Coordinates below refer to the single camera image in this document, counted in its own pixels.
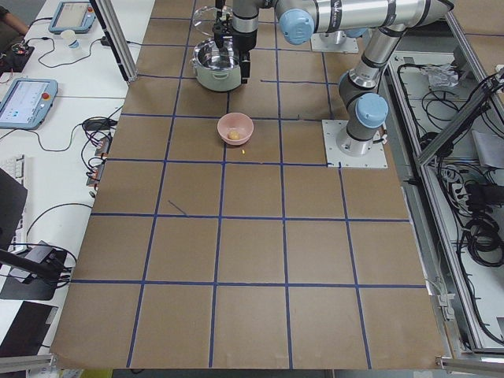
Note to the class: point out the aluminium frame post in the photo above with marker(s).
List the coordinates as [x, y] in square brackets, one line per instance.
[113, 32]

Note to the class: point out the brown egg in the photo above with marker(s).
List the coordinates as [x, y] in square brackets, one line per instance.
[234, 135]

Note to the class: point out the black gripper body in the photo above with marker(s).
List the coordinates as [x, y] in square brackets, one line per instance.
[245, 41]

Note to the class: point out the paper cup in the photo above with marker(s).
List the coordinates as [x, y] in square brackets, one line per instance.
[69, 36]

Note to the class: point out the blue teach pendant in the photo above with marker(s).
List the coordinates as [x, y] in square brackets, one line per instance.
[77, 16]
[27, 102]

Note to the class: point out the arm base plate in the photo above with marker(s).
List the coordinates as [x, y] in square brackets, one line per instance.
[344, 152]
[336, 42]

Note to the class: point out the pale green electric pot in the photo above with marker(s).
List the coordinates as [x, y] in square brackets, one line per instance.
[216, 69]

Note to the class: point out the pink bowl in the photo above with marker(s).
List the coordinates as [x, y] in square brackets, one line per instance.
[235, 128]

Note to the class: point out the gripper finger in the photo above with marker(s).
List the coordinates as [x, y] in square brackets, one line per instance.
[218, 41]

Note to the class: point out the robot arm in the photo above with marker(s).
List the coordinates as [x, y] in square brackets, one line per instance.
[358, 88]
[243, 28]

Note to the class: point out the black camera stand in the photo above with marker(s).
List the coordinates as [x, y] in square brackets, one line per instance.
[33, 280]

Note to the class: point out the crumpled paper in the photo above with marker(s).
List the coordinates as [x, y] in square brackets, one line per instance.
[441, 75]

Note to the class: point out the black power adapter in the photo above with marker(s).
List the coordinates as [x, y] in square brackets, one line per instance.
[98, 124]

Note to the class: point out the white keyboard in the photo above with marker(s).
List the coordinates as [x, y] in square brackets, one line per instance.
[15, 167]

